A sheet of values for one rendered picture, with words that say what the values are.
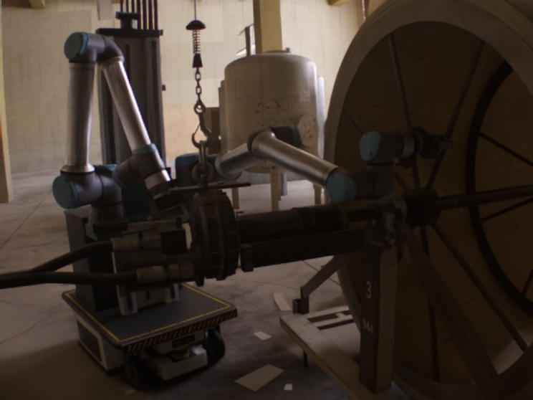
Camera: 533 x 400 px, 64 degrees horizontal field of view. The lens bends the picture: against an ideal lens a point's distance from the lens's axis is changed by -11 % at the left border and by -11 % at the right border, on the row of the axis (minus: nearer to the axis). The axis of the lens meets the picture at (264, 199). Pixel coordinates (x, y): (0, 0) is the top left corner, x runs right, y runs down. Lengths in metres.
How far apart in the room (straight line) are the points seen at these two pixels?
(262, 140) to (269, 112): 4.31
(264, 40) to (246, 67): 4.45
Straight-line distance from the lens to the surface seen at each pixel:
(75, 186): 2.00
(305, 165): 1.56
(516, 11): 1.47
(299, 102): 6.21
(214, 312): 2.46
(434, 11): 1.73
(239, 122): 6.28
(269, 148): 1.73
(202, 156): 1.46
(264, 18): 10.74
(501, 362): 2.35
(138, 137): 1.95
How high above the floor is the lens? 1.27
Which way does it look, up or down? 10 degrees down
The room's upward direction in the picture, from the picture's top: 3 degrees counter-clockwise
